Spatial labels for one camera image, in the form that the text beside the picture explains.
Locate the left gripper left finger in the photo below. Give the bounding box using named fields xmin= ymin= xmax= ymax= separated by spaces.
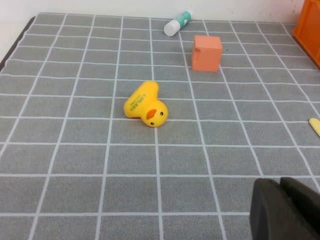
xmin=249 ymin=178 xmax=320 ymax=240

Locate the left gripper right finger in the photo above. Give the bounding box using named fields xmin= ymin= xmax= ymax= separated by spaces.
xmin=279 ymin=176 xmax=320 ymax=235

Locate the yellow plastic knife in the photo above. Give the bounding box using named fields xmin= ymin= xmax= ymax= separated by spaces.
xmin=308 ymin=117 xmax=320 ymax=138

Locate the orange plastic cutlery holder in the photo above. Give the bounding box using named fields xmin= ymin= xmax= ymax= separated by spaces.
xmin=291 ymin=0 xmax=320 ymax=70

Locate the yellow rubber duck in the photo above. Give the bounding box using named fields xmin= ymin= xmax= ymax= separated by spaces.
xmin=123 ymin=80 xmax=169 ymax=128

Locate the salmon orange cube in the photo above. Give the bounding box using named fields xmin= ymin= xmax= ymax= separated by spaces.
xmin=191 ymin=34 xmax=223 ymax=73

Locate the grey white-checked tablecloth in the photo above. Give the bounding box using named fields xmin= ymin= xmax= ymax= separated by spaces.
xmin=0 ymin=12 xmax=320 ymax=240

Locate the white green glue stick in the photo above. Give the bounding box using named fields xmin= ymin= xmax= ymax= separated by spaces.
xmin=163 ymin=10 xmax=193 ymax=37

